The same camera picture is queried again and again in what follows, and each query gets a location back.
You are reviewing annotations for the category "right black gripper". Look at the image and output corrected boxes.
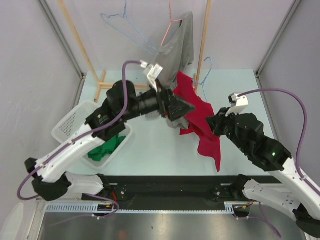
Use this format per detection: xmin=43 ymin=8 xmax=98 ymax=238
xmin=205 ymin=106 xmax=249 ymax=154

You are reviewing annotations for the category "white plastic basket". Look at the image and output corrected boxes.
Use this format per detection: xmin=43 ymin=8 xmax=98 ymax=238
xmin=51 ymin=100 xmax=133 ymax=170

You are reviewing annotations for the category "pink wire hanger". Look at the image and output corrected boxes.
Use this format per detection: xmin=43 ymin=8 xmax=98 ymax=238
xmin=160 ymin=0 xmax=183 ymax=47

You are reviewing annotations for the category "wooden clothes rack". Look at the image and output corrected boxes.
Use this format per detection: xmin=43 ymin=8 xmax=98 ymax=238
xmin=57 ymin=0 xmax=212 ymax=103

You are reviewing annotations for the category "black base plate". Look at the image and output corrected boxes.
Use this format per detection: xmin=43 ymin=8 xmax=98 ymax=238
xmin=81 ymin=174 xmax=283 ymax=211

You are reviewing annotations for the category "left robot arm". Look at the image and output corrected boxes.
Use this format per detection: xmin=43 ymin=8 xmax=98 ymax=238
xmin=24 ymin=81 xmax=196 ymax=202

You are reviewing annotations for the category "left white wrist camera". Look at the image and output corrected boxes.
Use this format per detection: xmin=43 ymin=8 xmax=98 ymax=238
xmin=140 ymin=60 xmax=163 ymax=92

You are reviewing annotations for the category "white cable duct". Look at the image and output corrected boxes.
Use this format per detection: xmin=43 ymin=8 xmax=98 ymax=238
xmin=45 ymin=202 xmax=249 ymax=215

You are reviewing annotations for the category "grey t shirt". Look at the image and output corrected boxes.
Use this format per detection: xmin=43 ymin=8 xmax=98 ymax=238
xmin=146 ymin=11 xmax=195 ymax=130

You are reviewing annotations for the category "red t shirt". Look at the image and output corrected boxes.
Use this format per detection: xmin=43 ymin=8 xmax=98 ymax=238
xmin=173 ymin=71 xmax=222 ymax=172

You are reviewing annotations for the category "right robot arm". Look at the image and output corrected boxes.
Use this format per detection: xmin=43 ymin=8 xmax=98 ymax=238
xmin=206 ymin=108 xmax=320 ymax=238

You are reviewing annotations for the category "blue wire hanger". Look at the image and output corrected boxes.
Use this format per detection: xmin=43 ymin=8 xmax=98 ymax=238
xmin=100 ymin=0 xmax=158 ymax=56
xmin=192 ymin=56 xmax=214 ymax=102

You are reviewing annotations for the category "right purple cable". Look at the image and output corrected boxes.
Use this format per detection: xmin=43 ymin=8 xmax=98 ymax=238
xmin=233 ymin=87 xmax=320 ymax=238

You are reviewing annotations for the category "green t shirt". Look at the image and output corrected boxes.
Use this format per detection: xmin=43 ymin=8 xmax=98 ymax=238
xmin=87 ymin=134 xmax=126 ymax=162

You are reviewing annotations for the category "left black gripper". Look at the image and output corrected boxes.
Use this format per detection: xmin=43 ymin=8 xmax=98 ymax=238
xmin=121 ymin=78 xmax=195 ymax=122

